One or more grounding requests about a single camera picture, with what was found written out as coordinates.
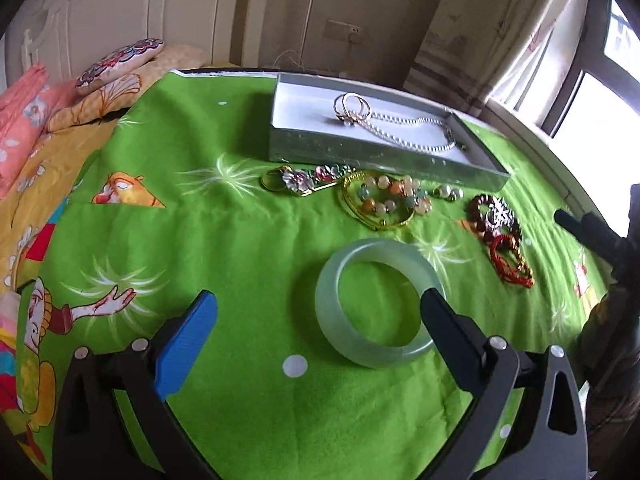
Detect pale green jade bangle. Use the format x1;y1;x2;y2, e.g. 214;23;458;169
314;238;444;370

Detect red string gold bracelet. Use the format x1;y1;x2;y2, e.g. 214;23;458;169
487;233;535;290

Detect dark red bead bracelet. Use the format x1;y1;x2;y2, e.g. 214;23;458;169
467;193;524;244

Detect white pearl necklace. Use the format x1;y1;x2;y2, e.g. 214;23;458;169
359;109;459;155

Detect gold bangle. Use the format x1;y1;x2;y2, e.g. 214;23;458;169
341;170;418;231

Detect flower brooch with gems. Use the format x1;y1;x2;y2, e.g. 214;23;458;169
259;165;356;197

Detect grey jewelry tray box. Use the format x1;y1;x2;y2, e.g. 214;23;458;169
269;73;510;192

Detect green cartoon print cloth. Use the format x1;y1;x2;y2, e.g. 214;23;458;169
16;72;606;479

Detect yellow floral bedsheet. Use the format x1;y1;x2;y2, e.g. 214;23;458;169
0;119;117;292

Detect striped printed curtain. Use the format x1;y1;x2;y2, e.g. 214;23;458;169
402;0;570;116

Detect yellow floral pillow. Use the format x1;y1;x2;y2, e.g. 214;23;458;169
47;44;208;132

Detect embroidered round pillow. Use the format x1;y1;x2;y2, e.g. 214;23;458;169
75;38;165;96

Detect pink folded quilt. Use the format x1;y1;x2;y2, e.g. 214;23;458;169
0;64;77;198

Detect white wooden headboard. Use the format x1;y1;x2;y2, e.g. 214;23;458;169
18;0;267;82

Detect window frame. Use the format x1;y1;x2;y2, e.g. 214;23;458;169
541;0;639;138

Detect wall power socket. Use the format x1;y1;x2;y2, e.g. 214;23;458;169
322;20;362;44

